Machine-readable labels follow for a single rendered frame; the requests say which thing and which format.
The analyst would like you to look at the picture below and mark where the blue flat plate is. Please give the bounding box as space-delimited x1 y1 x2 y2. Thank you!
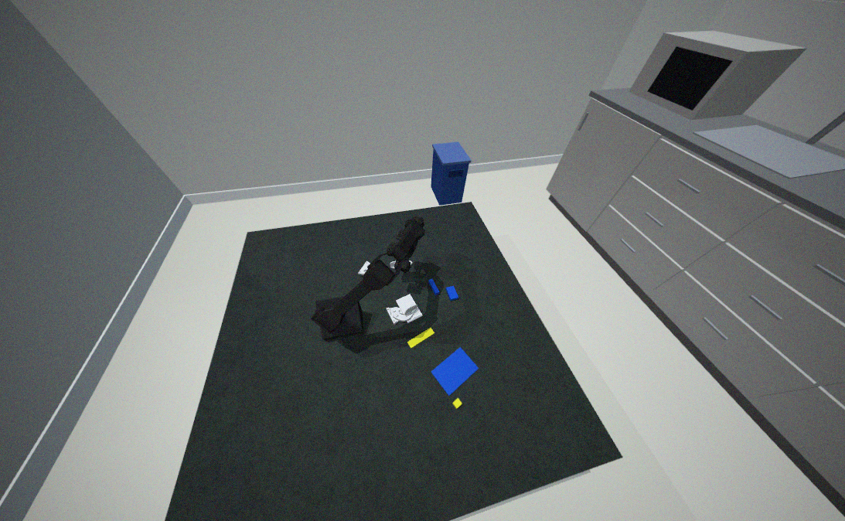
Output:
431 347 478 396

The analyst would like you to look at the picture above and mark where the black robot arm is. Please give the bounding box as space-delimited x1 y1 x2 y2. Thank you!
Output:
311 216 425 333

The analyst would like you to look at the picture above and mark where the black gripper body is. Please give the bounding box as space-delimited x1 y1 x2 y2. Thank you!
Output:
394 240 418 272

